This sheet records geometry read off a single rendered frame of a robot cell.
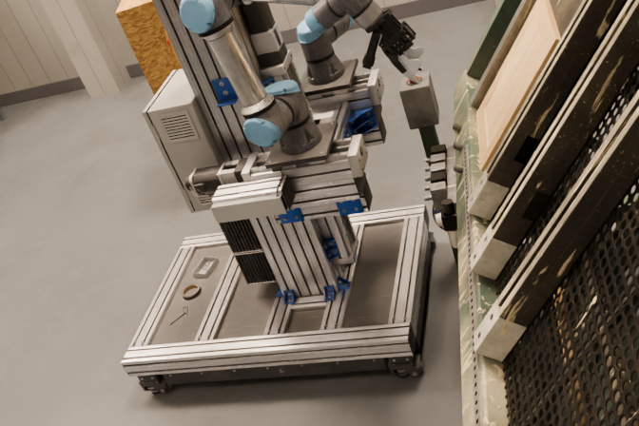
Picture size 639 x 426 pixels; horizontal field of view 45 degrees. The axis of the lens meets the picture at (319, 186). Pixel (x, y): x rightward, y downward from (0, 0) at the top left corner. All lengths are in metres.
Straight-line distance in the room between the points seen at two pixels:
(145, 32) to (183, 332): 1.64
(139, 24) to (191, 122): 1.46
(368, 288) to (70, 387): 1.52
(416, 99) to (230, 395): 1.45
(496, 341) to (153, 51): 2.89
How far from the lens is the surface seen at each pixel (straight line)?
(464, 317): 2.08
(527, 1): 2.70
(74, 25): 6.82
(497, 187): 2.23
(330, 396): 3.18
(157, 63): 4.28
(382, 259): 3.37
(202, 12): 2.31
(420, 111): 3.07
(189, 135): 2.87
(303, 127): 2.58
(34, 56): 7.51
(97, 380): 3.84
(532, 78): 2.36
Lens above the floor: 2.27
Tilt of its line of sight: 31 degrees down
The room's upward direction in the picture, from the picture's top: 21 degrees counter-clockwise
